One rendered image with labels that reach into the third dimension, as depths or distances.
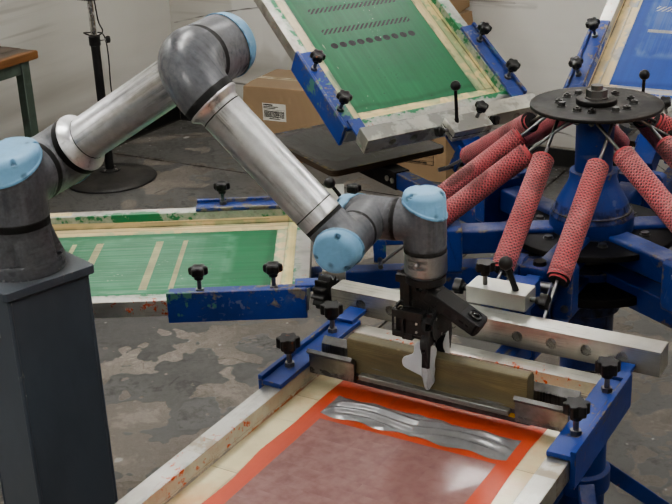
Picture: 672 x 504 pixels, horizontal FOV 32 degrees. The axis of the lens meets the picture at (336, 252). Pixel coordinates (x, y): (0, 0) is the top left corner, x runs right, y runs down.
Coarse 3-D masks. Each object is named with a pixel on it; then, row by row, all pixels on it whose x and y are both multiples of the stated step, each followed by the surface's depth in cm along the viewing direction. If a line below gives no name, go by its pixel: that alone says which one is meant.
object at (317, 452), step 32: (352, 384) 222; (320, 416) 212; (288, 448) 202; (320, 448) 202; (352, 448) 201; (384, 448) 201; (256, 480) 193; (288, 480) 193; (320, 480) 193; (352, 480) 192
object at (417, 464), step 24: (456, 408) 212; (504, 432) 204; (528, 432) 204; (408, 456) 198; (432, 456) 198; (456, 456) 198; (480, 456) 197; (384, 480) 192; (408, 480) 192; (432, 480) 191; (456, 480) 191; (480, 480) 191; (504, 480) 190
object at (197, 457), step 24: (384, 336) 233; (480, 360) 222; (504, 360) 221; (528, 360) 221; (288, 384) 217; (552, 384) 216; (576, 384) 214; (240, 408) 209; (264, 408) 210; (216, 432) 201; (240, 432) 205; (192, 456) 195; (216, 456) 199; (144, 480) 188; (168, 480) 188; (192, 480) 194; (552, 480) 184
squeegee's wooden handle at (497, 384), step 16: (352, 336) 218; (368, 336) 217; (352, 352) 218; (368, 352) 216; (384, 352) 214; (400, 352) 212; (368, 368) 217; (384, 368) 215; (400, 368) 213; (448, 368) 208; (464, 368) 206; (480, 368) 205; (496, 368) 204; (512, 368) 204; (416, 384) 213; (448, 384) 209; (464, 384) 207; (480, 384) 206; (496, 384) 204; (512, 384) 202; (528, 384) 201; (480, 400) 207; (496, 400) 205; (512, 400) 203
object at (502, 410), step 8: (360, 376) 217; (368, 376) 217; (376, 376) 217; (384, 384) 215; (392, 384) 214; (400, 384) 213; (408, 384) 213; (416, 392) 212; (424, 392) 211; (432, 392) 210; (440, 392) 210; (448, 400) 209; (456, 400) 208; (464, 400) 207; (472, 400) 207; (480, 408) 206; (488, 408) 205; (496, 408) 204; (504, 408) 204
